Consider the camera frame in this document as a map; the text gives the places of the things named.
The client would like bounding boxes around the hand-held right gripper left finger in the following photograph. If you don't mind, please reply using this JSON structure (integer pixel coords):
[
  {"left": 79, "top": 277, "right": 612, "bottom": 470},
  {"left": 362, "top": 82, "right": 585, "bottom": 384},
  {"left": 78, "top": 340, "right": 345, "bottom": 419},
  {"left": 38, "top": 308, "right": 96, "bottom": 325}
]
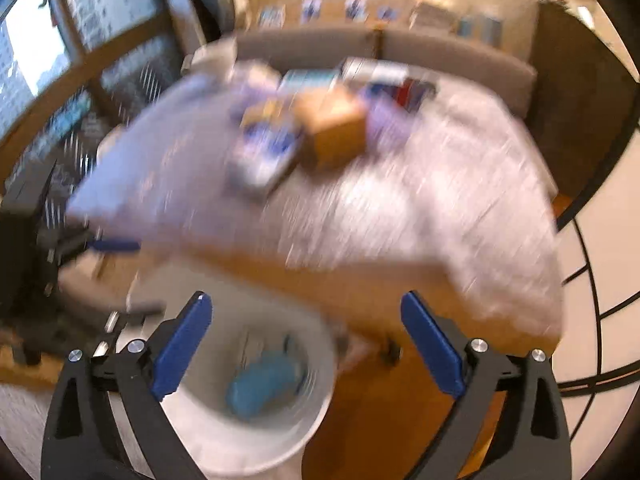
[{"left": 41, "top": 291, "right": 213, "bottom": 480}]

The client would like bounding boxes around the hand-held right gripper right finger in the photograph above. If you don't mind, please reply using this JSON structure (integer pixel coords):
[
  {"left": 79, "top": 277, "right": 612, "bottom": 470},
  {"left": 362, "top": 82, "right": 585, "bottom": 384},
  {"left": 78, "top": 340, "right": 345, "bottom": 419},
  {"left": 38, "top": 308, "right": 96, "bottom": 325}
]
[{"left": 400, "top": 290, "right": 572, "bottom": 480}]

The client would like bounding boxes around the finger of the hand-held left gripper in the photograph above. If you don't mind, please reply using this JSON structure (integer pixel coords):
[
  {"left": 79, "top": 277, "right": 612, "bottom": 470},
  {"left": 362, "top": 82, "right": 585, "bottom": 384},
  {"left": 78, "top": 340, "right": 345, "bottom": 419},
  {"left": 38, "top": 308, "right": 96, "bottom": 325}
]
[
  {"left": 57, "top": 230, "right": 143, "bottom": 263},
  {"left": 92, "top": 299, "right": 167, "bottom": 358}
]

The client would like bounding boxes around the white plastic bin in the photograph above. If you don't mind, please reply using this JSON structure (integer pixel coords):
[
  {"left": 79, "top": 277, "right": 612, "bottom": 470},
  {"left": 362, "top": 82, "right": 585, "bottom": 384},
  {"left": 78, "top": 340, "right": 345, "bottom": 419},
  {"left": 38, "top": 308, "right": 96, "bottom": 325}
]
[{"left": 107, "top": 300, "right": 338, "bottom": 480}]

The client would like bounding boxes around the white medicine box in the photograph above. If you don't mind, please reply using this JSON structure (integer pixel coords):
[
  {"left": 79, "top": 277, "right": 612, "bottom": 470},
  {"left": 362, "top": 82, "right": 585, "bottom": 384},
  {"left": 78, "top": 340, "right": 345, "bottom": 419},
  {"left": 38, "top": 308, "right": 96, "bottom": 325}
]
[{"left": 225, "top": 100, "right": 306, "bottom": 196}]

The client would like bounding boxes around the blue crumpled wrapper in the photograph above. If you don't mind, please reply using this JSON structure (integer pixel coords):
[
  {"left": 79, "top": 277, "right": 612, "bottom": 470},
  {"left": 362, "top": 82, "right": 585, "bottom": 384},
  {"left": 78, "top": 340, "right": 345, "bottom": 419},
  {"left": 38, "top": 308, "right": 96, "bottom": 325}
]
[{"left": 225, "top": 350, "right": 308, "bottom": 421}]

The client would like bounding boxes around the clear plastic table cover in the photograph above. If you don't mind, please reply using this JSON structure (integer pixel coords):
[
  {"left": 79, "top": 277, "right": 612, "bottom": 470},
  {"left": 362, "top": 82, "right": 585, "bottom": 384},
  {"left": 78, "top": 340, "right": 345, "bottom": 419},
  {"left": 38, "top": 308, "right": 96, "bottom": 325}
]
[{"left": 65, "top": 67, "right": 566, "bottom": 341}]

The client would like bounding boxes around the white ceramic cup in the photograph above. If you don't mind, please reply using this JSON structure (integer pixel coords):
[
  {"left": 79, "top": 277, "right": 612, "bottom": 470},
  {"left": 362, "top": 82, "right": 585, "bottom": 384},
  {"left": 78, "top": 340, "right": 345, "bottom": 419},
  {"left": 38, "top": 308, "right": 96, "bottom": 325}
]
[{"left": 191, "top": 40, "right": 239, "bottom": 75}]

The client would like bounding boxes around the brown cardboard box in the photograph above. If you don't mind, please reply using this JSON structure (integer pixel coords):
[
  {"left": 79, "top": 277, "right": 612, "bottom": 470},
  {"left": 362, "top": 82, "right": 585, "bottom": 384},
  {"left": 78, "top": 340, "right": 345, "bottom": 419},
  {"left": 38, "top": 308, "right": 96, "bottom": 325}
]
[{"left": 292, "top": 85, "right": 368, "bottom": 171}]

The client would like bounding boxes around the beige curtain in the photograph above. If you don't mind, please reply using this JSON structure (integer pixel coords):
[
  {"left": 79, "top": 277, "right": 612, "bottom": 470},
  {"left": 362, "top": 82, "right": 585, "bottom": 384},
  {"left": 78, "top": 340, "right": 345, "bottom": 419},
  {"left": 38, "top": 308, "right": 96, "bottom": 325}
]
[{"left": 155, "top": 0, "right": 251, "bottom": 56}]

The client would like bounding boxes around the white plastic box teal label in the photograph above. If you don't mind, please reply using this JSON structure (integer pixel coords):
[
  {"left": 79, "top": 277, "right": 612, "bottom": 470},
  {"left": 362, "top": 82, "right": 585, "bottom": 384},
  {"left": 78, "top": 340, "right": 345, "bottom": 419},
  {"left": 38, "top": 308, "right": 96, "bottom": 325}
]
[{"left": 282, "top": 69, "right": 342, "bottom": 92}]

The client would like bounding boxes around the brown sofa cushion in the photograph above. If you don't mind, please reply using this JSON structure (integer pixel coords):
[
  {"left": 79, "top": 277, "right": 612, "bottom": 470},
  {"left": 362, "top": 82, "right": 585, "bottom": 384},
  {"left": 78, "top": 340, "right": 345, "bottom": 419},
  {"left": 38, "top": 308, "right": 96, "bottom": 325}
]
[
  {"left": 382, "top": 27, "right": 538, "bottom": 117},
  {"left": 236, "top": 29, "right": 377, "bottom": 63}
]

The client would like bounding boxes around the dark wooden cabinet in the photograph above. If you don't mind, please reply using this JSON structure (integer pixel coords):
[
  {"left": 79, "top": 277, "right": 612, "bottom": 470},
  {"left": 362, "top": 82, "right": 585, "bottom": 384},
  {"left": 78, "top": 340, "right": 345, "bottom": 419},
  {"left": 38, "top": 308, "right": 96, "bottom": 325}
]
[{"left": 535, "top": 0, "right": 637, "bottom": 196}]

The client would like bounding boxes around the tall grey cylinder speaker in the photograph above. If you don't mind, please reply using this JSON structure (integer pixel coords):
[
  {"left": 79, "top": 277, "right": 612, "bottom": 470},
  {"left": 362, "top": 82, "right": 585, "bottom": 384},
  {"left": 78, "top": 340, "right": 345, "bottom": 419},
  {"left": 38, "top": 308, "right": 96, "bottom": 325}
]
[{"left": 480, "top": 14, "right": 503, "bottom": 43}]

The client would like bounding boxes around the stack of books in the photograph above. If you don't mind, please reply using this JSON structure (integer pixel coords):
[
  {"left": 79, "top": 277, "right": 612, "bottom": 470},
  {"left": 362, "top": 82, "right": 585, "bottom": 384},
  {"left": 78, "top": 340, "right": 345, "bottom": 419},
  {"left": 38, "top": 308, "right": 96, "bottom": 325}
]
[{"left": 410, "top": 1, "right": 453, "bottom": 31}]

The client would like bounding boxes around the wooden window frame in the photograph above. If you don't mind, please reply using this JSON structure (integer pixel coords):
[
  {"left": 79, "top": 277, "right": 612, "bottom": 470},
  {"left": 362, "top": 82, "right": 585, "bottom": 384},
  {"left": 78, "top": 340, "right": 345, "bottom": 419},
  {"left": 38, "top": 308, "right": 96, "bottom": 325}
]
[{"left": 0, "top": 0, "right": 201, "bottom": 201}]

